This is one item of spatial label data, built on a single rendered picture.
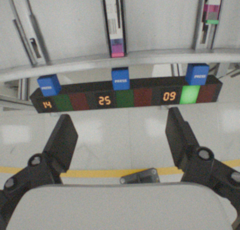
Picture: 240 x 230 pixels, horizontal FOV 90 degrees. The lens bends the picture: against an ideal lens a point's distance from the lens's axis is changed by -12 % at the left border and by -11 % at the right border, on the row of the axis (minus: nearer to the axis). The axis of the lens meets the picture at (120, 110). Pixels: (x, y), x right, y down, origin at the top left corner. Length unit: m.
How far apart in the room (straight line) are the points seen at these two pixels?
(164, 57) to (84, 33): 0.10
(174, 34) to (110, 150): 0.81
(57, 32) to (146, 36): 0.11
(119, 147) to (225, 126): 0.73
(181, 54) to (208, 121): 0.87
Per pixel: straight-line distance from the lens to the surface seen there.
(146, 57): 0.17
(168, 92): 0.23
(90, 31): 0.19
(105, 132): 0.90
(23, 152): 1.21
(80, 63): 0.18
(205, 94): 0.26
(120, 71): 0.18
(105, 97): 0.23
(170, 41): 0.19
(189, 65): 0.21
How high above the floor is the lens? 0.88
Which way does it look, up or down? 84 degrees down
